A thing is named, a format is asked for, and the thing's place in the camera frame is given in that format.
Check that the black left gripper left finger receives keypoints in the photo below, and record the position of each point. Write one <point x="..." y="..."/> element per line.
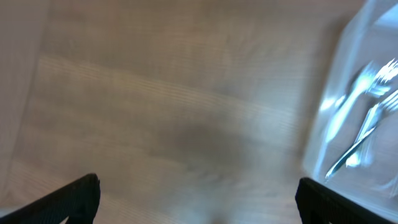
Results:
<point x="76" y="202"/>

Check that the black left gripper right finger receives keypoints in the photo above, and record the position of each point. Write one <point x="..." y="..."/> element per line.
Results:
<point x="319" y="205"/>

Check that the steel fork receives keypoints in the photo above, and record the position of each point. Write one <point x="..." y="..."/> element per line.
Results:
<point x="372" y="120"/>
<point x="378" y="85"/>

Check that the pale blue plastic fork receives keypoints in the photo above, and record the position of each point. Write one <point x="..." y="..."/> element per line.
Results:
<point x="348" y="109"/>

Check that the clear left plastic container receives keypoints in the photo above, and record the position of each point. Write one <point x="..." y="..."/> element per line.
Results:
<point x="371" y="36"/>

